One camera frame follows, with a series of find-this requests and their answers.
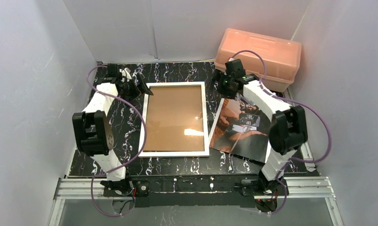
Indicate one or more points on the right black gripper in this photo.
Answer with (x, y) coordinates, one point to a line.
(224, 86)

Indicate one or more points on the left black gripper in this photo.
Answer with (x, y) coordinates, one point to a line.
(136, 88)

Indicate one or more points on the white wooden photo frame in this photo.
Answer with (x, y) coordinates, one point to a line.
(143, 132)

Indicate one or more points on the printed colour photo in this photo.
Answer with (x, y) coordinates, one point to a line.
(241, 128)

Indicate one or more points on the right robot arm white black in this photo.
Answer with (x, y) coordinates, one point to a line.
(288, 130)

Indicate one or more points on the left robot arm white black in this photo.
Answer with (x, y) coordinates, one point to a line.
(92, 130)

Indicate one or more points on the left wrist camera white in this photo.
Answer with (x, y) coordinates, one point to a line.
(126, 76)

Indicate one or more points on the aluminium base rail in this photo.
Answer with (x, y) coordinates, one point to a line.
(298, 187)

